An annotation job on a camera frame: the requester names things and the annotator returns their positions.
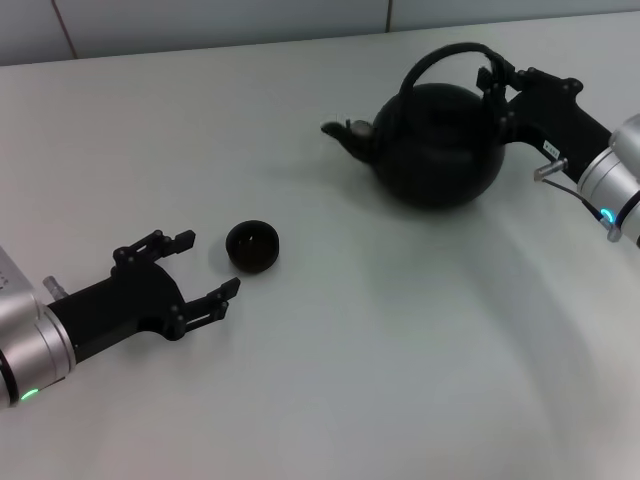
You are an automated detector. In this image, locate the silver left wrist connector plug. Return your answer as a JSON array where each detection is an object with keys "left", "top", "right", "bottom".
[{"left": 41, "top": 275, "right": 69, "bottom": 302}]

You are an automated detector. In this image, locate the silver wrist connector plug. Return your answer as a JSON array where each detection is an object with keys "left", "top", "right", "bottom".
[
  {"left": 533, "top": 156, "right": 570, "bottom": 182},
  {"left": 41, "top": 275, "right": 69, "bottom": 302}
]

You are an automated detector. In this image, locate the small black teacup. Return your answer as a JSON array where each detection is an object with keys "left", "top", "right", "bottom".
[{"left": 225, "top": 219, "right": 282, "bottom": 276}]

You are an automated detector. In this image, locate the silver right wrist connector plug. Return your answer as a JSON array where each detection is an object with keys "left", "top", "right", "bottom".
[{"left": 533, "top": 156, "right": 570, "bottom": 182}]

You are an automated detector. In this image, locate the black round teapot with handle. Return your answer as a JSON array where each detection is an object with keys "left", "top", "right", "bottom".
[{"left": 319, "top": 41, "right": 508, "bottom": 212}]

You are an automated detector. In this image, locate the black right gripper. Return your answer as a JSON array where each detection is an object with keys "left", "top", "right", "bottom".
[{"left": 476, "top": 51, "right": 614, "bottom": 177}]

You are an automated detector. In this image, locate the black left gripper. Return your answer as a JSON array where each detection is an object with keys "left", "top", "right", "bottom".
[{"left": 46, "top": 229, "right": 243, "bottom": 367}]

